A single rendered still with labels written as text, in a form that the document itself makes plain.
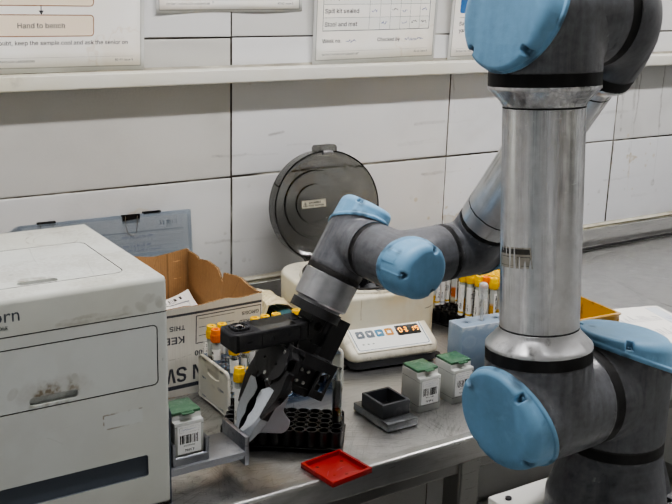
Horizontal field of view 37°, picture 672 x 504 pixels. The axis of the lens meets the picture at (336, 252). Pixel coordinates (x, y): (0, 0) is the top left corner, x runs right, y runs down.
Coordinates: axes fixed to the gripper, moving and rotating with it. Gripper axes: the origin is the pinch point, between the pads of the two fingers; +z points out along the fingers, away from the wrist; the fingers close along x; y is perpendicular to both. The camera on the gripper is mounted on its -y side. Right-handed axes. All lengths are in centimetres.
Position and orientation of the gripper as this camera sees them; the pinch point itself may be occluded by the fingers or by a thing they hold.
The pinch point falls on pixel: (239, 435)
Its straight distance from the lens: 137.3
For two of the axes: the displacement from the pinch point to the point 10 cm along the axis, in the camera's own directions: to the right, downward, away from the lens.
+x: -5.4, -2.4, 8.1
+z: -4.4, 9.0, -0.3
